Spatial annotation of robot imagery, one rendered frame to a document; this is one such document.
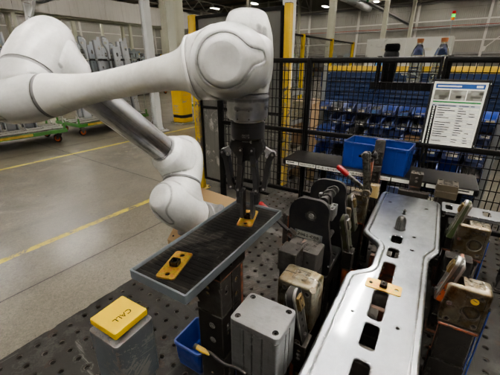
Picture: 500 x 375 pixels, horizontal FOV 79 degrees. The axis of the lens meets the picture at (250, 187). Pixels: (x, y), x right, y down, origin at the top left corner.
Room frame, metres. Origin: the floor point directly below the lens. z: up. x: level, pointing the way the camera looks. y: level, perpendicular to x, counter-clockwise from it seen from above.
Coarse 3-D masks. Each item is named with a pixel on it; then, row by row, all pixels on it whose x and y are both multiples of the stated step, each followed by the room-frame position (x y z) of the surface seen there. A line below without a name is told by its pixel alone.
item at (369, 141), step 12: (348, 144) 1.49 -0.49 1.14; (360, 144) 1.45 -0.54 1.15; (372, 144) 1.57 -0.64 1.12; (396, 144) 1.50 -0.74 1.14; (408, 144) 1.47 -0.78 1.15; (348, 156) 1.48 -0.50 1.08; (384, 156) 1.39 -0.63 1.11; (396, 156) 1.35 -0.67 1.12; (408, 156) 1.35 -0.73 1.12; (360, 168) 1.44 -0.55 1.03; (384, 168) 1.38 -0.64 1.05; (396, 168) 1.35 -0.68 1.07; (408, 168) 1.41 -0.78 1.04
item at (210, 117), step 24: (192, 24) 3.69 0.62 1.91; (288, 24) 2.98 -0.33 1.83; (288, 48) 2.98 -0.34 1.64; (288, 96) 2.99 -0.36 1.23; (216, 120) 3.55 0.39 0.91; (288, 120) 3.01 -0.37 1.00; (216, 144) 3.56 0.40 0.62; (288, 144) 3.02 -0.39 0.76; (216, 168) 3.58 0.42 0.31; (264, 192) 3.16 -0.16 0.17
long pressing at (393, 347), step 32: (384, 192) 1.21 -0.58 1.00; (384, 224) 0.93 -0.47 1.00; (416, 224) 0.93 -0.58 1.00; (384, 256) 0.74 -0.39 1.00; (416, 256) 0.74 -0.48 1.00; (352, 288) 0.61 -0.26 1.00; (416, 288) 0.61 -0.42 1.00; (352, 320) 0.51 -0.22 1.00; (384, 320) 0.51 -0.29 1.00; (416, 320) 0.51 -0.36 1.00; (320, 352) 0.43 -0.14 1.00; (352, 352) 0.43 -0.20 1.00; (384, 352) 0.43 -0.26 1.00; (416, 352) 0.43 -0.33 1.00
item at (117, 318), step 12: (120, 300) 0.39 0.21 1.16; (108, 312) 0.37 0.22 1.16; (120, 312) 0.37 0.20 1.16; (132, 312) 0.37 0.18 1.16; (144, 312) 0.37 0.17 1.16; (96, 324) 0.35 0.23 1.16; (108, 324) 0.34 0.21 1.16; (120, 324) 0.34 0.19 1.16; (132, 324) 0.35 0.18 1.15; (120, 336) 0.33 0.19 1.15
